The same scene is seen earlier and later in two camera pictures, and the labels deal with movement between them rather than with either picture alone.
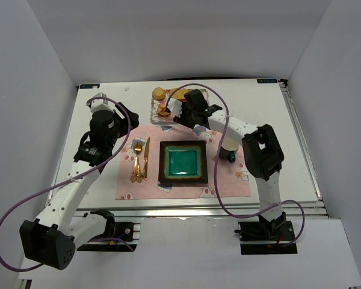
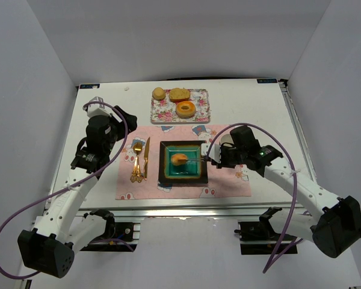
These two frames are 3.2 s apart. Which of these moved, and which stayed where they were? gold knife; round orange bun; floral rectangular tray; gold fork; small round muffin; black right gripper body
Moved: round orange bun; black right gripper body
Stayed: floral rectangular tray; gold knife; gold fork; small round muffin
